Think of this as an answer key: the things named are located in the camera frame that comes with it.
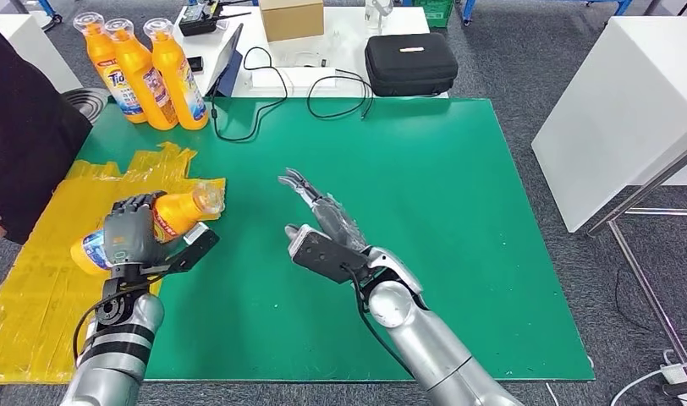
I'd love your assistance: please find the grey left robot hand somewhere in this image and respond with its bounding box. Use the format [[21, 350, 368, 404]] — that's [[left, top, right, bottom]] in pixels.
[[102, 191, 171, 269]]

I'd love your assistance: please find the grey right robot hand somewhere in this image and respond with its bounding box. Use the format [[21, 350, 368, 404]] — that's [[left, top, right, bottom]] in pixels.
[[278, 167, 369, 253]]

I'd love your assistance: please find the orange detergent bottle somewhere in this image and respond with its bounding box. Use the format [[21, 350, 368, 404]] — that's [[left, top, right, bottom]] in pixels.
[[105, 18, 179, 132], [70, 182, 226, 277], [72, 12, 148, 124], [143, 18, 210, 132]]

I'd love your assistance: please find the green table mat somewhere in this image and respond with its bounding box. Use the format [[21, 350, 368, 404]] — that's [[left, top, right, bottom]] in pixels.
[[74, 97, 596, 383]]

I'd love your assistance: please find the yellow taped sheet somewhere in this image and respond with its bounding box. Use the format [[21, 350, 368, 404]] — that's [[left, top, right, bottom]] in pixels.
[[0, 141, 227, 385]]

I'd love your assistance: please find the person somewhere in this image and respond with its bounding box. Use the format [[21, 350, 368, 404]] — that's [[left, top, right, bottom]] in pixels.
[[0, 19, 93, 246]]

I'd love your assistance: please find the black ribbed round stool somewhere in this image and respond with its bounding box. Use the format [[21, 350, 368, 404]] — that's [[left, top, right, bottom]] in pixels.
[[62, 87, 110, 124]]

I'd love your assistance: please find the black carrying case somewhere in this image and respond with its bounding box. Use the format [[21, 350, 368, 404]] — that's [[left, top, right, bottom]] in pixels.
[[364, 32, 459, 98]]

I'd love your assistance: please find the white desk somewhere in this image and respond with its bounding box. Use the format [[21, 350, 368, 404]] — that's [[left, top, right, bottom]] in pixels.
[[172, 6, 450, 99]]

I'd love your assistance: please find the white side table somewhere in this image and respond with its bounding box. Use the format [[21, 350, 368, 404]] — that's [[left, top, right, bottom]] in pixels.
[[0, 14, 84, 94], [530, 15, 687, 233]]

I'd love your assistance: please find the tablet with blue cover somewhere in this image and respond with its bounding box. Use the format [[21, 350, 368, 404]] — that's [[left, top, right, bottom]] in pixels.
[[206, 22, 245, 98]]

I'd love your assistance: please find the cardboard box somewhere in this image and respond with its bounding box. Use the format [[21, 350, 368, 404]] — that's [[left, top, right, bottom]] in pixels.
[[258, 0, 326, 43]]

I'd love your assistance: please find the clear plastic container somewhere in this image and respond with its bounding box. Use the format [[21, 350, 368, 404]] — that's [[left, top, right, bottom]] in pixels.
[[365, 0, 394, 32]]

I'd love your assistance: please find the blue metal rack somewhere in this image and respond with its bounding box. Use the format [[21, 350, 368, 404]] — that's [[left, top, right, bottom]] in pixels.
[[9, 0, 64, 32], [461, 0, 635, 26]]

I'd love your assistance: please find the black radio device with antenna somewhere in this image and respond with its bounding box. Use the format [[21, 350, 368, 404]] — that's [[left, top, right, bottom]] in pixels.
[[179, 0, 253, 37]]

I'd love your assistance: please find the green plastic crate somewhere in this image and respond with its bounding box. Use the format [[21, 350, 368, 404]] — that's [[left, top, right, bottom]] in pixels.
[[411, 0, 455, 29]]

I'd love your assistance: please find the white power strip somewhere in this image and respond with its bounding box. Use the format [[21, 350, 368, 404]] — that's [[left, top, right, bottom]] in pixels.
[[660, 361, 687, 406]]

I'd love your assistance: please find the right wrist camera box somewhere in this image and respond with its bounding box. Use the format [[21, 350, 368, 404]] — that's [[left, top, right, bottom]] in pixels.
[[289, 225, 370, 285]]

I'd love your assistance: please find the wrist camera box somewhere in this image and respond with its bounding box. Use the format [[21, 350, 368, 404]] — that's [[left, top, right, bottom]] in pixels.
[[289, 225, 370, 285], [147, 222, 220, 277]]

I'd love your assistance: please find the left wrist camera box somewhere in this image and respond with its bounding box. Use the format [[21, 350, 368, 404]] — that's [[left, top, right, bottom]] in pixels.
[[147, 222, 220, 277]]

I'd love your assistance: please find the black floor cable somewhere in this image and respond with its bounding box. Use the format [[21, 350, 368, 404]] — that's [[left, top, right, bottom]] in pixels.
[[613, 267, 687, 340]]

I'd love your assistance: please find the metal frame stand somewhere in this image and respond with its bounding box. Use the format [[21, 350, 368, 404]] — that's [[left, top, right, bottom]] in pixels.
[[584, 134, 687, 383]]

